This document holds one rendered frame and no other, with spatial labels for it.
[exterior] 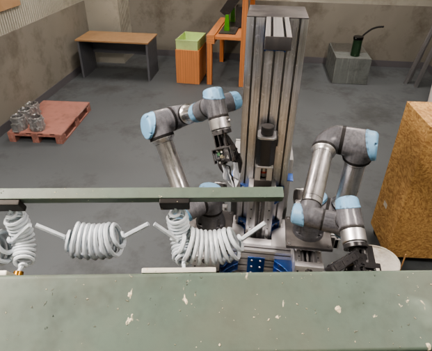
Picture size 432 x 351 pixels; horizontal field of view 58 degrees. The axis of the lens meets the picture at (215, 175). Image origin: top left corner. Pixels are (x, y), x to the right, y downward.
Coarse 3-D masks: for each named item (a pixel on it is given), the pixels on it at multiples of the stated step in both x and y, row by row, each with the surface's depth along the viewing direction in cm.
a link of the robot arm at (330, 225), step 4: (328, 212) 132; (332, 212) 132; (336, 212) 133; (324, 216) 132; (328, 216) 131; (332, 216) 131; (324, 220) 131; (328, 220) 131; (332, 220) 131; (324, 224) 131; (328, 224) 131; (332, 224) 131; (336, 224) 129; (324, 228) 132; (328, 228) 131; (332, 228) 131; (336, 228) 130; (328, 232) 133; (332, 232) 132; (336, 232) 131; (336, 236) 136; (340, 236) 133
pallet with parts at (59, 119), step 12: (24, 108) 501; (36, 108) 509; (48, 108) 541; (60, 108) 541; (72, 108) 542; (84, 108) 544; (12, 120) 478; (24, 120) 482; (36, 120) 474; (48, 120) 508; (60, 120) 508; (72, 120) 509; (12, 132) 480; (24, 132) 479; (36, 132) 480; (48, 132) 480; (60, 132) 481
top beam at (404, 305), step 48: (0, 288) 50; (48, 288) 50; (96, 288) 50; (144, 288) 50; (192, 288) 50; (240, 288) 50; (288, 288) 51; (336, 288) 51; (384, 288) 51; (0, 336) 47; (48, 336) 47; (96, 336) 48; (144, 336) 48; (192, 336) 48; (240, 336) 48; (288, 336) 48; (336, 336) 48; (384, 336) 48
